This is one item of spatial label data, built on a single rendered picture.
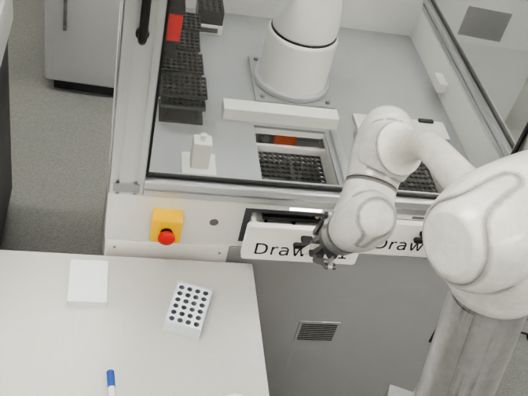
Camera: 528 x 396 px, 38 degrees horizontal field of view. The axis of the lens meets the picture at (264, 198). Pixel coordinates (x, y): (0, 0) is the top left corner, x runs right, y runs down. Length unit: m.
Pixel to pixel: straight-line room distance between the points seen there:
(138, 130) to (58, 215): 1.45
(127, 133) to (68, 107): 1.96
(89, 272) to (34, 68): 2.15
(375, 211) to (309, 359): 1.02
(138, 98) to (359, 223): 0.54
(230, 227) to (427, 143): 0.68
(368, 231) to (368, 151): 0.16
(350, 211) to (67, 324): 0.70
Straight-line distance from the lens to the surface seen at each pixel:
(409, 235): 1.94
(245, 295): 1.84
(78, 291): 1.78
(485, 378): 1.03
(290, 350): 2.26
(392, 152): 1.41
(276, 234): 1.79
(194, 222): 1.83
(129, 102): 1.60
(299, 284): 2.03
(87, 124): 3.51
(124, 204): 1.78
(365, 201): 1.36
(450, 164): 1.24
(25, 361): 1.68
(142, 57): 1.54
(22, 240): 2.96
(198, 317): 1.74
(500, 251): 0.82
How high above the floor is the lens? 2.13
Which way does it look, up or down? 41 degrees down
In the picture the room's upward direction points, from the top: 15 degrees clockwise
